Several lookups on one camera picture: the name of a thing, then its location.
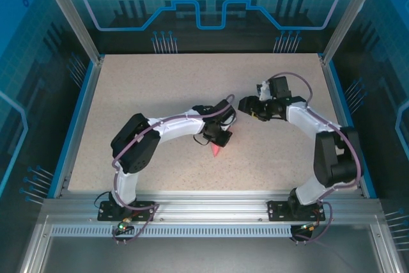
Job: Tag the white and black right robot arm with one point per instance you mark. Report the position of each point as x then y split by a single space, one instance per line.
332 158

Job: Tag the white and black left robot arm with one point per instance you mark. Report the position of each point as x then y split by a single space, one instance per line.
134 145

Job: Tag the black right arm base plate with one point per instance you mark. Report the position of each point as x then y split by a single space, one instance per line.
276 210

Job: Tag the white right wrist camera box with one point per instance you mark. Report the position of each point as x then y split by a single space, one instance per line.
264 90

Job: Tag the aluminium mounting rail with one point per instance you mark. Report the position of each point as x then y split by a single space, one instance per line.
207 204

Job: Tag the pink paper sheet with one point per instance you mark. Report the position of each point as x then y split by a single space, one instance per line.
216 151

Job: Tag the aluminium frame post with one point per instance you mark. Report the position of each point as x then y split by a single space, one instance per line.
73 17
348 17

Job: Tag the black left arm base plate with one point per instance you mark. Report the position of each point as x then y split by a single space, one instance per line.
143 212

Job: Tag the aluminium side rail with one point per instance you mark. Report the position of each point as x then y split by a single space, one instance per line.
86 110
339 110

